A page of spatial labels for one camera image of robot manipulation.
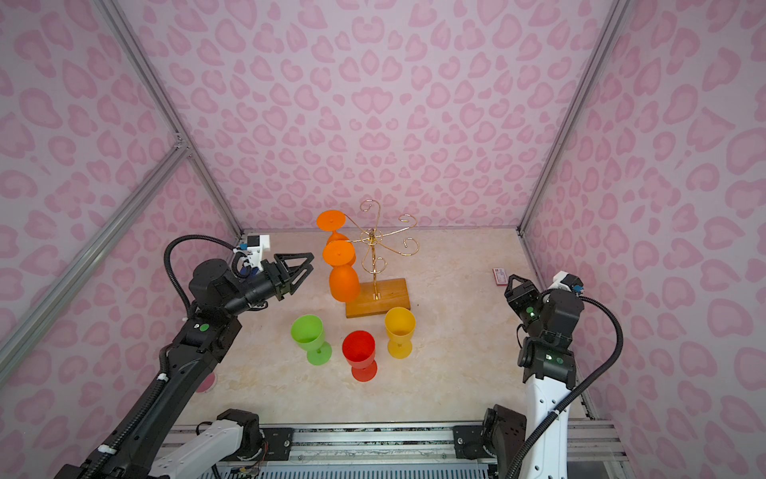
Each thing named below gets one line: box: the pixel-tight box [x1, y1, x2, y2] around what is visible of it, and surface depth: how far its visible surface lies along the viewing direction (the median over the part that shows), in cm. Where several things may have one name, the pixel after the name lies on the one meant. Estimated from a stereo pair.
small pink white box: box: [491, 267, 508, 287], surface depth 106 cm
